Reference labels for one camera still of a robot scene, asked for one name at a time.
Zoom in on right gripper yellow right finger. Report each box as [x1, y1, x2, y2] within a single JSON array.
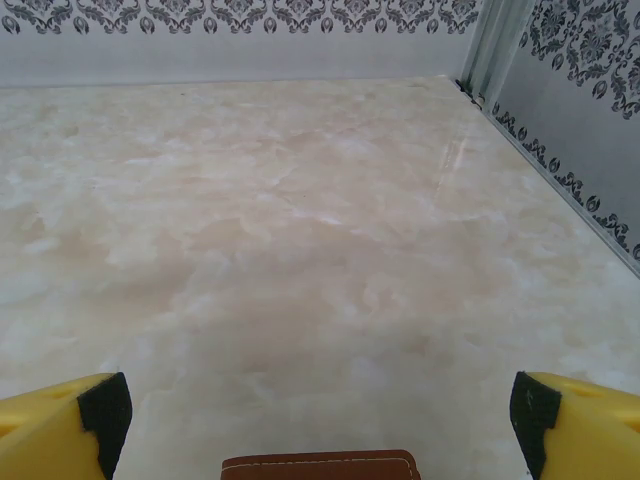
[[509, 370, 640, 480]]

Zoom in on aluminium frame post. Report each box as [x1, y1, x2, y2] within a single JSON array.
[[455, 0, 524, 99]]

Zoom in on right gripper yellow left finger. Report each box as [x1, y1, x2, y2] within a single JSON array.
[[0, 370, 134, 480]]

